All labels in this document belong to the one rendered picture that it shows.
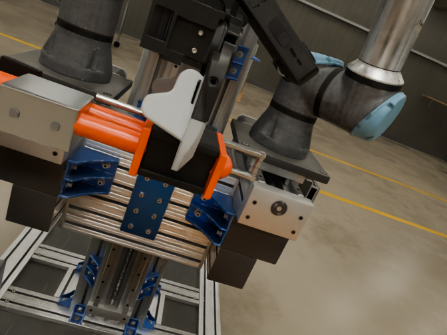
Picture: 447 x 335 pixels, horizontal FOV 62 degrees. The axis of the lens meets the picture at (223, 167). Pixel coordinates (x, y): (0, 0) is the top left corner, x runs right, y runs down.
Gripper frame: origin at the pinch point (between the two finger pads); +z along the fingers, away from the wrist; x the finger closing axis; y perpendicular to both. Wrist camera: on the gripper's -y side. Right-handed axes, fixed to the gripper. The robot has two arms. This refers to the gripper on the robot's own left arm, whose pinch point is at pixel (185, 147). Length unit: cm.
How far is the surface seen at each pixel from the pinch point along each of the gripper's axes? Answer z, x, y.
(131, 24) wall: 77, -1056, 141
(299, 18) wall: -102, -1038, -277
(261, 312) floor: 112, -113, -79
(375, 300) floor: 112, -152, -172
